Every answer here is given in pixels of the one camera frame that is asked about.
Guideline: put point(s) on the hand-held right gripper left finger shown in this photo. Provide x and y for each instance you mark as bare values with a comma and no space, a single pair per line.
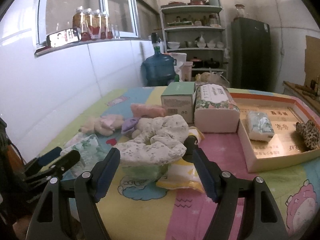
106,175

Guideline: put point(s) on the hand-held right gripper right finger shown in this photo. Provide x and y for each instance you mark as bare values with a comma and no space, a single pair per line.
205,175

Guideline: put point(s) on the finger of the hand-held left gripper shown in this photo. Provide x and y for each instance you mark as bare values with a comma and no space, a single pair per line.
50,155
68,158

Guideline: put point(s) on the green leaf-printed tissue packet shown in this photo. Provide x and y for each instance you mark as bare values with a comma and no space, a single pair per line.
85,160
80,138

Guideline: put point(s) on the white floral cloth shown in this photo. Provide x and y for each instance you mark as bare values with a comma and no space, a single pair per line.
155,150

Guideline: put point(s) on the beige teddy bear purple bow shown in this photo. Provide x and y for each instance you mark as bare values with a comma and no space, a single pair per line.
130,125

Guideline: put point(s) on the white teal-printed tissue pack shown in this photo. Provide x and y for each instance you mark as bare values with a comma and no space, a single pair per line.
260,127

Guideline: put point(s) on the orange-edged cardboard tray box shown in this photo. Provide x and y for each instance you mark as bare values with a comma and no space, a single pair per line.
275,155

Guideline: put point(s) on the pink towel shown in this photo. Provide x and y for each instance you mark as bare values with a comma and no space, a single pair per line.
147,110

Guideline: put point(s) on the mint green soft packet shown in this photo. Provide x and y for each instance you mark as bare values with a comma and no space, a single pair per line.
142,173

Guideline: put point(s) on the yellow white snack packet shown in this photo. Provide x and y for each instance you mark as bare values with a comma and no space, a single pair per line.
180,177

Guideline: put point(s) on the black object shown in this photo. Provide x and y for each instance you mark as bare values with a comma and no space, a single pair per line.
191,142

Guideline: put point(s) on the beige teddy bear pink bow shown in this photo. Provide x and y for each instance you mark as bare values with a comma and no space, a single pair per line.
105,125

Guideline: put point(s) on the large floral tissue pack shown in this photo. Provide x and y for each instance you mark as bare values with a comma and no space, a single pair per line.
215,120

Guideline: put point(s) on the pastel cartoon printed blanket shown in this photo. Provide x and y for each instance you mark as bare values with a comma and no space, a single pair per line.
150,217

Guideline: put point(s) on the pale green carton box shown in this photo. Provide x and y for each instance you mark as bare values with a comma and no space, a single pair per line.
177,92

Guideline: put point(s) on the clear plastic food bag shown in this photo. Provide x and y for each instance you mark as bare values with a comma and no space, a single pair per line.
212,78

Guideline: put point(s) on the pale plastic container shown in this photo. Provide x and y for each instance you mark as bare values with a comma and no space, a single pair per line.
188,72

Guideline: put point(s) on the white printed sack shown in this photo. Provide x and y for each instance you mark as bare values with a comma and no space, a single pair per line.
178,62

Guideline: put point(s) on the blue water jug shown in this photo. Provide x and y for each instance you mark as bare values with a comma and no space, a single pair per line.
157,67

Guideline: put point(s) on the smartphone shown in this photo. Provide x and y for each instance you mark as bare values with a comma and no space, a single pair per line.
62,37

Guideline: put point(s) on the dark green refrigerator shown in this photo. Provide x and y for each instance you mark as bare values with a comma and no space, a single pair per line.
251,55

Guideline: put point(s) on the amber liquid bottle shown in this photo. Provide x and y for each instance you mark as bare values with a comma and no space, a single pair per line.
106,26
96,25
88,23
78,22

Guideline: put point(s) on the black water jug pump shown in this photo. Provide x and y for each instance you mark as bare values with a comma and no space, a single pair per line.
155,38

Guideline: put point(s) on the white kitchen shelf rack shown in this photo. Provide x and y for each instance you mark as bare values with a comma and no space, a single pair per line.
195,28

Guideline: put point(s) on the white framed window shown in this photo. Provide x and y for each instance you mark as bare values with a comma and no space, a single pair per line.
62,2

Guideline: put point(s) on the brown cardboard sheet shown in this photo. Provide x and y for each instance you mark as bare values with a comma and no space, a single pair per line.
312,60

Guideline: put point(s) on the glass jar with lid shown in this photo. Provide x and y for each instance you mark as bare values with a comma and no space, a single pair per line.
240,13

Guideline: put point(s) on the red cooking pot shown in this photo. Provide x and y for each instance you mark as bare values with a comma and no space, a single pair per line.
197,1

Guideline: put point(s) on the teal enamel jar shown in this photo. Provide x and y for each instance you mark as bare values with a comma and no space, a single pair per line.
214,0

